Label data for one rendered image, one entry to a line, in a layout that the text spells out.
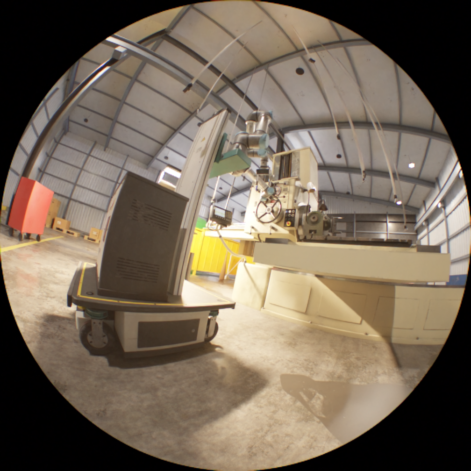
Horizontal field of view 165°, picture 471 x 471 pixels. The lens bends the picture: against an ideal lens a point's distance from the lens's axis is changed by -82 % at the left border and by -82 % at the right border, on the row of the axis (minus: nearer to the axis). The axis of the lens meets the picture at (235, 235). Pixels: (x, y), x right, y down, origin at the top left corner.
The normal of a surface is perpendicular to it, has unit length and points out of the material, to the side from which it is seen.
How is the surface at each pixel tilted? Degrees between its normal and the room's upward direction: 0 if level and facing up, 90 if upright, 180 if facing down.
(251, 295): 90
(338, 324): 90
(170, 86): 169
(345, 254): 90
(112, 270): 90
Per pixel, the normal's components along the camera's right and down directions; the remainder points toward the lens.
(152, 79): -0.05, 0.96
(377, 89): -0.33, 0.94
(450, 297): -0.66, -0.25
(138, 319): 0.75, 0.04
